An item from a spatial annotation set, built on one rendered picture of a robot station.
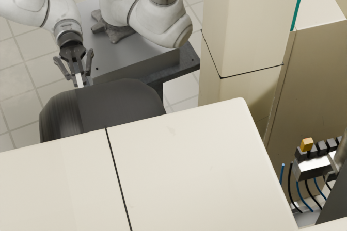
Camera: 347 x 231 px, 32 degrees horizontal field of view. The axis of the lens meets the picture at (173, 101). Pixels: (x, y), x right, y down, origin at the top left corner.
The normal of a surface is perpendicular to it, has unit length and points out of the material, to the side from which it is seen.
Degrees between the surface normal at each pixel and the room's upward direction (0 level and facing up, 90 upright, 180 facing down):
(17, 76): 0
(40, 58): 0
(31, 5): 67
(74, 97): 33
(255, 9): 90
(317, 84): 90
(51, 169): 0
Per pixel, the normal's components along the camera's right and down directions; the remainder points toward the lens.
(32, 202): 0.00, -0.57
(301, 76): 0.27, 0.79
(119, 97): -0.10, -0.82
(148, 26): -0.57, 0.62
